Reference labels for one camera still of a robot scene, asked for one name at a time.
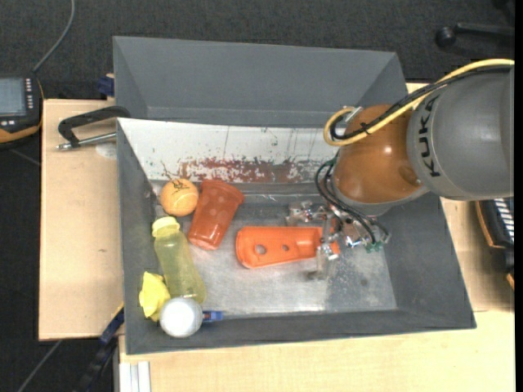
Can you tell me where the orange plastic cup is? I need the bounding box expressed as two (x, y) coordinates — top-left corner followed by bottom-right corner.
(187, 179), (246, 252)

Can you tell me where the yellow clear plastic bottle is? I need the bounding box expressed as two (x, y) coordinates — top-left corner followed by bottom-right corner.
(151, 216), (208, 305)

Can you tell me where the grey metal bin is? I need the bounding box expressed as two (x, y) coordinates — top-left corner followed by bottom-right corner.
(112, 35), (478, 355)

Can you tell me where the pale wood flat board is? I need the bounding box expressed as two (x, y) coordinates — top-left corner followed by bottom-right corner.
(38, 98), (126, 341)

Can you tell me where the yellow soft toy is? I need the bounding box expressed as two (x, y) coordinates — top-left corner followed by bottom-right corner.
(138, 271), (172, 323)

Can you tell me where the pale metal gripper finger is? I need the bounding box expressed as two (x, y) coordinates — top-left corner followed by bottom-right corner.
(313, 243), (341, 280)
(285, 202), (330, 226)

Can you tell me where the orange flat block with holes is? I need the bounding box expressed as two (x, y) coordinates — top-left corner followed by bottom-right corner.
(235, 225), (342, 270)

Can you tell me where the white round ball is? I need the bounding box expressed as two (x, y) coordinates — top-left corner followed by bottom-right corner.
(159, 296), (204, 339)

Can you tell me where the orange tennis ball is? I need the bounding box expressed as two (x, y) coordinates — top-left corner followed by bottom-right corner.
(159, 177), (200, 218)

